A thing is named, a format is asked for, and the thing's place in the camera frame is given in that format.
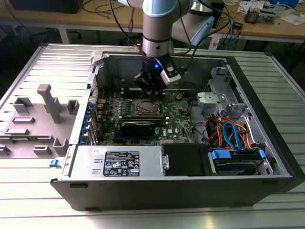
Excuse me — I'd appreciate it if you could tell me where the grey plastic parts rack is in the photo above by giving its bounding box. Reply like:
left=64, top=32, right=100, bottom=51
left=0, top=83, right=81, bottom=159

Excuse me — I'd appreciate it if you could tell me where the black PC case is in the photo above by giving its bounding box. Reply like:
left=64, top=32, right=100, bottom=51
left=49, top=47, right=305, bottom=212

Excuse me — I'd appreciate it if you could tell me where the white paper sheet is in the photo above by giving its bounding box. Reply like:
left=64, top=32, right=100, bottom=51
left=279, top=13, right=305, bottom=26

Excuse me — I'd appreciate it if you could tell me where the orange wire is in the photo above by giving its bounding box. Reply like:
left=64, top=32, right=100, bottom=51
left=204, top=114, right=254, bottom=150

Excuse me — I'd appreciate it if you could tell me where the silver metal bracket box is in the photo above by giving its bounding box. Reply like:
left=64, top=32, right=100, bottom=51
left=196, top=92, right=220, bottom=111

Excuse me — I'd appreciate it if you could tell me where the wide black box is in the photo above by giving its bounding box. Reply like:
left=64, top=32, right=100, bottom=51
left=9, top=0, right=84, bottom=14

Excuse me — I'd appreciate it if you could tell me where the copper coil device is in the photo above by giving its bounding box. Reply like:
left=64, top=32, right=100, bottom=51
left=245, top=6, right=261, bottom=24

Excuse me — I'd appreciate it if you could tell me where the green motherboard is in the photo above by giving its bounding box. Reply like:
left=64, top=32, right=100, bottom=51
left=94, top=91, right=199, bottom=146

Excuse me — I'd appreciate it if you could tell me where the wooden desk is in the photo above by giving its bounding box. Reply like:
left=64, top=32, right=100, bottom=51
left=0, top=0, right=305, bottom=45

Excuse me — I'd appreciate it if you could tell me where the black graphics card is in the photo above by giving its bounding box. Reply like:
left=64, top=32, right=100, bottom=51
left=120, top=121, right=156, bottom=137

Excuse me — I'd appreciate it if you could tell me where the hard disk in blue carrier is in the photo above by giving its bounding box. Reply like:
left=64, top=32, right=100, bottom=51
left=207, top=147, right=267, bottom=177

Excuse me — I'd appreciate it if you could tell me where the silver metal drive cage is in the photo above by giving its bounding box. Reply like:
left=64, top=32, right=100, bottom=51
left=204, top=66, right=250, bottom=113

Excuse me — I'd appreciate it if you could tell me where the silver CPU plate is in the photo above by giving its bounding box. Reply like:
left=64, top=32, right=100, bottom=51
left=138, top=100, right=157, bottom=113

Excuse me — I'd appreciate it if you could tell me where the tall black box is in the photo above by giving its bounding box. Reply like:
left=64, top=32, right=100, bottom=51
left=211, top=0, right=226, bottom=29

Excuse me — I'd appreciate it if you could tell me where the blue flat wire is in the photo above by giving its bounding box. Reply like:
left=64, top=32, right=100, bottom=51
left=223, top=120, right=244, bottom=151

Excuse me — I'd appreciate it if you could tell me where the grey electronic device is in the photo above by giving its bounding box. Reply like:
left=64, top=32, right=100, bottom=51
left=259, top=7, right=278, bottom=24

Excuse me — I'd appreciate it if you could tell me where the silver power supply with label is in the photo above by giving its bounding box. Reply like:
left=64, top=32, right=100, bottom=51
left=62, top=144, right=165, bottom=178

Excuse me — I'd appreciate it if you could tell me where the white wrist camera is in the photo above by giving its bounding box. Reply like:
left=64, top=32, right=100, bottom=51
left=160, top=62, right=182, bottom=84

